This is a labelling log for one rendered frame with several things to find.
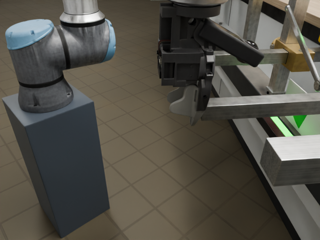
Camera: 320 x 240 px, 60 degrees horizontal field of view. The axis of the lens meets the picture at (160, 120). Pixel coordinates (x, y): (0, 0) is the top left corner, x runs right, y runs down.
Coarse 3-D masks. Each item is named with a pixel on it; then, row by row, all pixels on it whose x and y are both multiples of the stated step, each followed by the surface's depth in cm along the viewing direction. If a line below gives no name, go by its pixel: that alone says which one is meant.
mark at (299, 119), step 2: (294, 116) 70; (296, 116) 69; (298, 116) 68; (300, 116) 67; (302, 116) 67; (304, 116) 66; (294, 118) 70; (296, 118) 69; (298, 118) 68; (300, 118) 67; (302, 118) 67; (304, 118) 66; (296, 120) 69; (298, 120) 68; (300, 120) 67; (302, 120) 67; (296, 122) 69; (298, 122) 68; (300, 122) 67; (298, 124) 68; (300, 124) 68; (298, 126) 69
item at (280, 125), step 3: (270, 117) 74; (273, 117) 74; (276, 117) 74; (273, 120) 73; (276, 120) 73; (279, 120) 73; (276, 123) 72; (279, 123) 72; (282, 123) 72; (279, 126) 71; (282, 126) 71; (282, 129) 70; (285, 129) 70; (285, 132) 68; (288, 132) 68; (285, 135) 67; (288, 135) 67; (291, 135) 67
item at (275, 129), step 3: (264, 117) 74; (267, 117) 74; (267, 120) 73; (270, 120) 73; (270, 123) 72; (273, 123) 72; (270, 126) 71; (273, 126) 71; (276, 126) 71; (273, 129) 70; (276, 129) 70; (279, 129) 70; (276, 132) 68; (279, 132) 68; (279, 135) 67; (282, 135) 67
